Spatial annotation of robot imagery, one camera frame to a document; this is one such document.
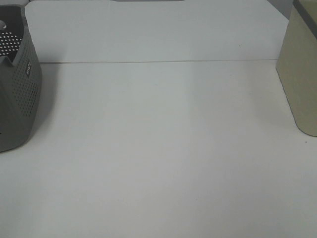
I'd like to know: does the grey perforated plastic basket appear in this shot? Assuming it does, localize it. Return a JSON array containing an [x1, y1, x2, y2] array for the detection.
[[0, 4, 42, 152]]

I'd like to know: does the beige plastic bin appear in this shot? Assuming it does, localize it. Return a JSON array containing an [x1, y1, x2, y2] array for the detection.
[[276, 0, 317, 136]]

